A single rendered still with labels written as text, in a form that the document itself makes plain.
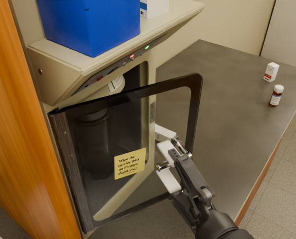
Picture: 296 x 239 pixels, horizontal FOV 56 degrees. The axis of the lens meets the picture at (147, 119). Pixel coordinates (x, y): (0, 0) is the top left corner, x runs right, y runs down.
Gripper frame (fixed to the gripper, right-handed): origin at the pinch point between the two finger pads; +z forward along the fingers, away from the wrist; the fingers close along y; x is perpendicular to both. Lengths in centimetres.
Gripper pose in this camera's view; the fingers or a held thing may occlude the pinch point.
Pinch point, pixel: (167, 164)
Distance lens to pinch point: 63.5
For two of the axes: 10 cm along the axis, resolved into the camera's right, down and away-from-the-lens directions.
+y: 0.0, -7.7, -6.4
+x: -9.0, 2.8, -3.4
